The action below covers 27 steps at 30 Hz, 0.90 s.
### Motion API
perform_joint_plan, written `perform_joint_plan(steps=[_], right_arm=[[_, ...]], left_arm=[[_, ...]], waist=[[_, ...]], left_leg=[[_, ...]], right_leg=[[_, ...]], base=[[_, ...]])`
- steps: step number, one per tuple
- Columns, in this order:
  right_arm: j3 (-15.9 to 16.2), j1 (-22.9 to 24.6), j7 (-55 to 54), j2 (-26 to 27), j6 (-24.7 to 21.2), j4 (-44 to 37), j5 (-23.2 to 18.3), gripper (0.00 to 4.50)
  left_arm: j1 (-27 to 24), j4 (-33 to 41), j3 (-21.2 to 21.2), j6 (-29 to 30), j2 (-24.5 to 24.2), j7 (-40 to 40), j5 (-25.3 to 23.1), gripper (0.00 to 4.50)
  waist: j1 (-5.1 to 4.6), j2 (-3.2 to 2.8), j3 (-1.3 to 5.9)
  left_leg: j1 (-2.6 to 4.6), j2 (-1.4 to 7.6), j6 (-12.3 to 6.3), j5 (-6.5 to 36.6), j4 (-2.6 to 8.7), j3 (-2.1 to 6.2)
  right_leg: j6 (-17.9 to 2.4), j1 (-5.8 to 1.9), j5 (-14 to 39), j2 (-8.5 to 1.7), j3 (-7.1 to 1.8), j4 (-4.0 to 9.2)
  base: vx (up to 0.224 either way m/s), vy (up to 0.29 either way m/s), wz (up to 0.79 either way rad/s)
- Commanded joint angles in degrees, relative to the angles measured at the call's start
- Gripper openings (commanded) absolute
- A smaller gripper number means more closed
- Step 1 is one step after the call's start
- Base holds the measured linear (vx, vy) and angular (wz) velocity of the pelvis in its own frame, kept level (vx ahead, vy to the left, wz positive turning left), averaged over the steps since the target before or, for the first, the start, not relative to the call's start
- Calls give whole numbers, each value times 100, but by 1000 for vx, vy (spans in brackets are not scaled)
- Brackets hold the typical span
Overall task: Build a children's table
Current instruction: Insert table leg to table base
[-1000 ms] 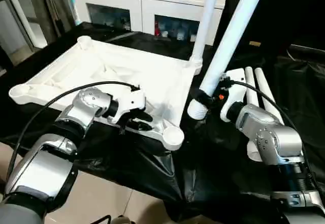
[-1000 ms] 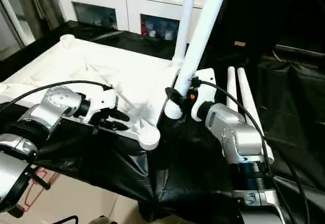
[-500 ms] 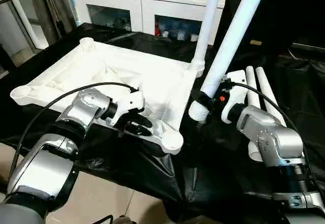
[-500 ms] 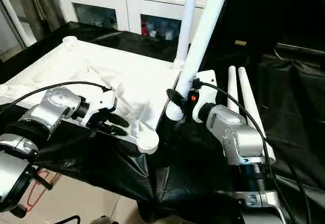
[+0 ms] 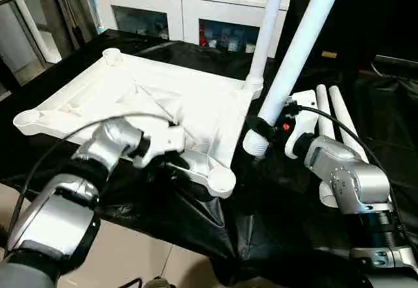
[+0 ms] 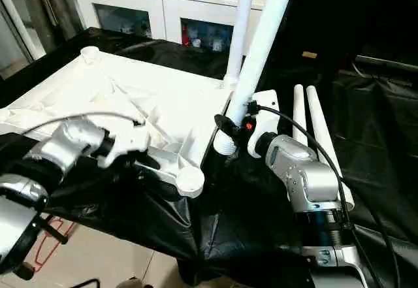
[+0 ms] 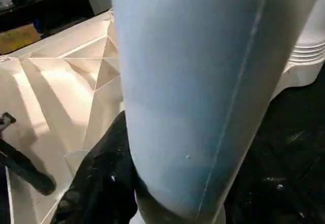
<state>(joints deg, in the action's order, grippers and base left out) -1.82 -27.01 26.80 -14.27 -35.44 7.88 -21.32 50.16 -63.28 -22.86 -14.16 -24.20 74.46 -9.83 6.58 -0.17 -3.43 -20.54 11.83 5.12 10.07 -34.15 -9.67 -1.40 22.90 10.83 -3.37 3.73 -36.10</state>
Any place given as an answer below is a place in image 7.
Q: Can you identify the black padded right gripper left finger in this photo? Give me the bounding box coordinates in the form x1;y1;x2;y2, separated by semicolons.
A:
50;109;140;224

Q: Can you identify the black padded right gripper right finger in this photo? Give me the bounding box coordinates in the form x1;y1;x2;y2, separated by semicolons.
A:
224;132;325;224

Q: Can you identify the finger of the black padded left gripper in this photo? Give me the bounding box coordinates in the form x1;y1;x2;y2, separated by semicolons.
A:
0;137;57;196

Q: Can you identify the white plastic table top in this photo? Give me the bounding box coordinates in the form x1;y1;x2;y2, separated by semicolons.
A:
0;8;325;224

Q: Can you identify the white plastic table leg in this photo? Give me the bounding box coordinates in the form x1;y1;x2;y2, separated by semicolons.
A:
109;0;321;224
280;0;325;65

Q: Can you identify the yellow cardboard box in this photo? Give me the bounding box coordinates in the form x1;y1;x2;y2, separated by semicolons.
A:
0;23;42;55

